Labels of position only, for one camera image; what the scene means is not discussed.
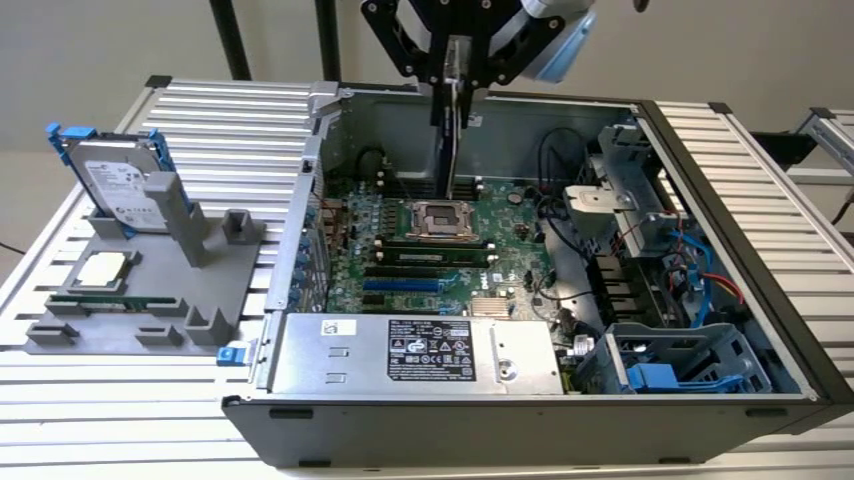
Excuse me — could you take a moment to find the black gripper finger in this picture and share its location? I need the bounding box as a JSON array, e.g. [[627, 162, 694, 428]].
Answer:
[[359, 0, 452, 127], [463, 14, 570, 130]]

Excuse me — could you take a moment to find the green graphics card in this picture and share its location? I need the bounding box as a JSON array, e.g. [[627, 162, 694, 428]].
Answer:
[[433, 37, 469, 202]]

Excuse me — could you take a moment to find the black stand pole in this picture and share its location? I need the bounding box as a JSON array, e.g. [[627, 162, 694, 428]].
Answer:
[[312, 0, 343, 84], [209, 0, 253, 81]]

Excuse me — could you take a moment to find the silver metal drive cage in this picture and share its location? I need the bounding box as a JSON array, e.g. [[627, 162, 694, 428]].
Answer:
[[563, 123, 690, 260]]

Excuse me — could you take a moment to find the CPU socket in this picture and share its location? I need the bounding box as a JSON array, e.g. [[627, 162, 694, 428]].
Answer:
[[396, 197, 485, 246]]

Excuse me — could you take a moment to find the green motherboard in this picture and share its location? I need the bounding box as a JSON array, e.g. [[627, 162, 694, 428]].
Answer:
[[319, 174, 556, 321]]

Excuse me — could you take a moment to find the green RAM stick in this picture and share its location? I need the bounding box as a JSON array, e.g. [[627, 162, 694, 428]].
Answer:
[[50, 295, 181, 309], [380, 248, 487, 265]]

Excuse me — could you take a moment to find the black expansion slot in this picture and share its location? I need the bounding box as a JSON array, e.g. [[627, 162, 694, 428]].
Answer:
[[364, 264, 461, 279]]

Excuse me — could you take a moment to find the blue expansion slot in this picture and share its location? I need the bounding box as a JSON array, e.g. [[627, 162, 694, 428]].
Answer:
[[363, 277, 447, 297]]

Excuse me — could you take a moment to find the neighbouring metal slat table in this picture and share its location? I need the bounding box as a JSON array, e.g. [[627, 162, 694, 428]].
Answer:
[[783, 106, 854, 187]]

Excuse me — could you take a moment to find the hard disk in blue carrier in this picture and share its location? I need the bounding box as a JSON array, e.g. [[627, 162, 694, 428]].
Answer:
[[44, 127, 176, 236]]

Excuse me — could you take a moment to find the silver chipset heatsink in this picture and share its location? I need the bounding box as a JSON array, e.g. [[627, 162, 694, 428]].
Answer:
[[468, 296, 513, 318]]

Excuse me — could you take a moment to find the grey disk bay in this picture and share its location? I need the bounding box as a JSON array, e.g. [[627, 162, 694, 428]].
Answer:
[[571, 321, 776, 397]]

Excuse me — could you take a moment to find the silver CPU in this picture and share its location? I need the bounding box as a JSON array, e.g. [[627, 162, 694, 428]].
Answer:
[[70, 251, 133, 290]]

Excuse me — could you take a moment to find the silver power supply unit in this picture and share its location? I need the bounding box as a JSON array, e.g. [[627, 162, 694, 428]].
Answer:
[[265, 312, 568, 397]]

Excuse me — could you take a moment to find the blue case latch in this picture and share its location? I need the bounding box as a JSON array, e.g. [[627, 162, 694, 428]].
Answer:
[[216, 338, 260, 367]]

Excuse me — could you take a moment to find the blue disk bay latch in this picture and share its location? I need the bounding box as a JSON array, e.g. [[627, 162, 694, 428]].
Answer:
[[626, 363, 683, 395]]

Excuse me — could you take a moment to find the grey parts rack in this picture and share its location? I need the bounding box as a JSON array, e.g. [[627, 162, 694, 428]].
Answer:
[[24, 172, 269, 357]]

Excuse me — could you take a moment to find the open grey PC case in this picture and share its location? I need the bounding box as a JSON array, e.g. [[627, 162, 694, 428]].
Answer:
[[219, 82, 854, 469]]

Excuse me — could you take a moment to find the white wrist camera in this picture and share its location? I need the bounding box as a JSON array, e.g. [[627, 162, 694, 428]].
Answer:
[[517, 0, 595, 25]]

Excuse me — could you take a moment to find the long black wire loop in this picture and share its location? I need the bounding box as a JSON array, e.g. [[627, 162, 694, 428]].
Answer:
[[536, 127, 590, 197]]

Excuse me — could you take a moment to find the short black wire loop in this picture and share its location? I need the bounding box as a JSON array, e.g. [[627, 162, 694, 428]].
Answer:
[[355, 146, 389, 177]]

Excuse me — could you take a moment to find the blue wire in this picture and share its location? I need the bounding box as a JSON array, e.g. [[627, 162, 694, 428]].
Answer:
[[666, 227, 719, 329]]

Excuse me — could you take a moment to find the red wire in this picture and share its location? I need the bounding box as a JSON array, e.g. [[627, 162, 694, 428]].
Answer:
[[706, 272, 746, 304]]

